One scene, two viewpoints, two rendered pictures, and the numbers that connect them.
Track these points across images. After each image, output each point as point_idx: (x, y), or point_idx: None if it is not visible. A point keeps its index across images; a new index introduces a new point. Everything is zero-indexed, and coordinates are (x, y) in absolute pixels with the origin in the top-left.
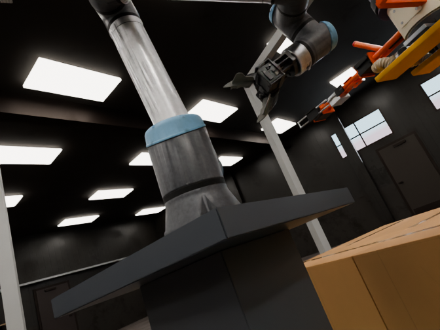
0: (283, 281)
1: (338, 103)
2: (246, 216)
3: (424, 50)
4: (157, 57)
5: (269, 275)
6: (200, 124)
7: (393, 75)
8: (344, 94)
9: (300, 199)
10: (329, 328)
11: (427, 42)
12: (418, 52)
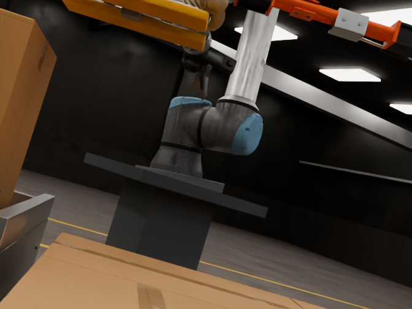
0: (135, 206)
1: (347, 37)
2: (89, 158)
3: (141, 27)
4: (246, 26)
5: (132, 199)
6: (172, 105)
7: (190, 43)
8: (332, 23)
9: (108, 161)
10: (135, 247)
11: (129, 26)
12: (145, 30)
